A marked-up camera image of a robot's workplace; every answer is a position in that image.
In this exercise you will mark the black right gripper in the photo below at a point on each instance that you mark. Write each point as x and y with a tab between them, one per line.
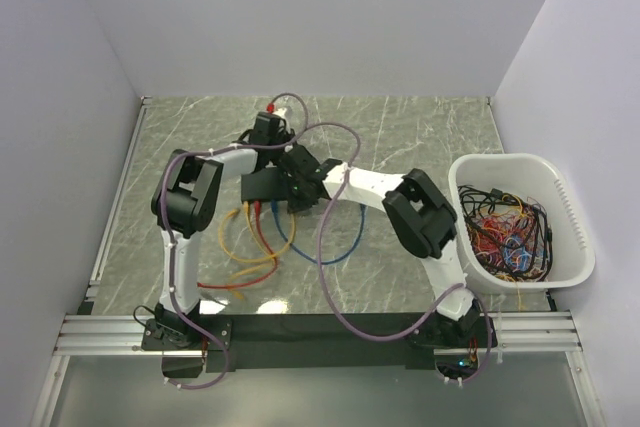
297	204

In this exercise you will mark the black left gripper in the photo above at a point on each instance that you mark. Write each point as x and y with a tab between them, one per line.
286	134

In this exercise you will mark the black network switch box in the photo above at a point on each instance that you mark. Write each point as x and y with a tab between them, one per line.
265	185

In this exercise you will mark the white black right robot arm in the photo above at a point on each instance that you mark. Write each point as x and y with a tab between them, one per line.
422	218

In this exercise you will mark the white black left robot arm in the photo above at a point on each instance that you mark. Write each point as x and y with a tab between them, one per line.
184	204

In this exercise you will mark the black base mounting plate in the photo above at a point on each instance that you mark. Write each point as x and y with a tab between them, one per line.
264	341

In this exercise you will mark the white plastic basket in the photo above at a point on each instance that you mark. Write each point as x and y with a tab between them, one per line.
520	229

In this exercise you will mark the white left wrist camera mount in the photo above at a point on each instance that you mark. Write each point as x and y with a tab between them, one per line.
283	111

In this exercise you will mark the aluminium front frame rail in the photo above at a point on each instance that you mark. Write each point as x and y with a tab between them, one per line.
524	332

